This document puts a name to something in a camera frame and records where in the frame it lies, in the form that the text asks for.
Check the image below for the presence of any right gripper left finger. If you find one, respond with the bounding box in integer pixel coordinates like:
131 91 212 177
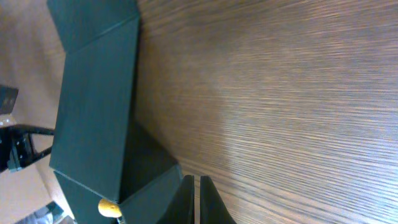
157 175 195 224

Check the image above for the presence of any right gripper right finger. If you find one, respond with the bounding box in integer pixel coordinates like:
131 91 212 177
200 175 236 224

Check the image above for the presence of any yellow black screwdriver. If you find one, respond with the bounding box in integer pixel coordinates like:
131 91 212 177
98 198 122 218

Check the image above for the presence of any dark green box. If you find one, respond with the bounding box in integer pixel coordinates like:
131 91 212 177
47 0 182 223

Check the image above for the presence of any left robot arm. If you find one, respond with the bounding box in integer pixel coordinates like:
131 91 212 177
1 124 54 172

